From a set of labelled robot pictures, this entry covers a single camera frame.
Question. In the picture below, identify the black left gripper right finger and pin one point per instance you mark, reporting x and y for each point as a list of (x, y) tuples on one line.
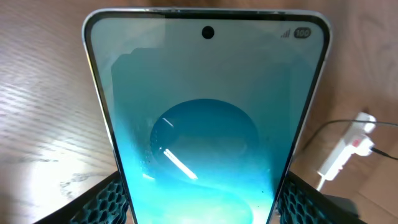
[(300, 203)]

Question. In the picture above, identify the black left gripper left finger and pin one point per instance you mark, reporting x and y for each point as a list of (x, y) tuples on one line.
[(106, 203)]

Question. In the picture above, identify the cyan screen Galaxy smartphone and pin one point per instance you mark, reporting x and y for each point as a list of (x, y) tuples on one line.
[(204, 107)]

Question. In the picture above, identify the white USB charger plug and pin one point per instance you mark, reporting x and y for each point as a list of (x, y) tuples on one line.
[(362, 145)]

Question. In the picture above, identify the white power strip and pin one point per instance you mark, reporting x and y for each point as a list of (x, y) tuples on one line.
[(363, 124)]

